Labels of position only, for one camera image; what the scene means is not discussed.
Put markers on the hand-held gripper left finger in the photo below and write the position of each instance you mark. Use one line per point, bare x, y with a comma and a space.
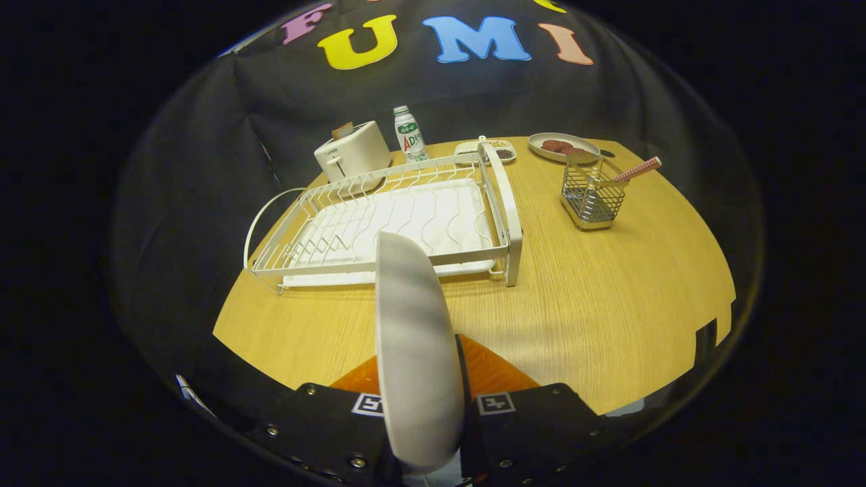
325, 433

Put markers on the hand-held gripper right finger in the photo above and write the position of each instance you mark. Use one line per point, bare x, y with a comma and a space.
461, 368

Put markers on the white plate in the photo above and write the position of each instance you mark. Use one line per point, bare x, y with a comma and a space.
416, 352

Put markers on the white divided dish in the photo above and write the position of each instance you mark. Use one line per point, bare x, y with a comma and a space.
467, 145

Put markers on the grey plate with meat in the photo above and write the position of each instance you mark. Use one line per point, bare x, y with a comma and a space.
585, 145

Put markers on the white drip tray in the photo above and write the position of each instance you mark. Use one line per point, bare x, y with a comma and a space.
440, 216

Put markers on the white plastic drink bottle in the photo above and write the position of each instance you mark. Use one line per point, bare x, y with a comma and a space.
410, 138

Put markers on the cream toaster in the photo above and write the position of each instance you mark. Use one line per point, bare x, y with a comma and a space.
355, 155

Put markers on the red meat slice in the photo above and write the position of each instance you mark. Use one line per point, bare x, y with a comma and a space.
565, 149
549, 144

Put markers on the brown bread slice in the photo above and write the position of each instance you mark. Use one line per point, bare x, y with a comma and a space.
342, 130

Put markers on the pink checkered utensil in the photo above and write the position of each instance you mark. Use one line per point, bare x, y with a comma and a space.
639, 168

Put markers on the black backdrop cloth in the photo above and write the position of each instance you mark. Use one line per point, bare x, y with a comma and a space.
203, 169

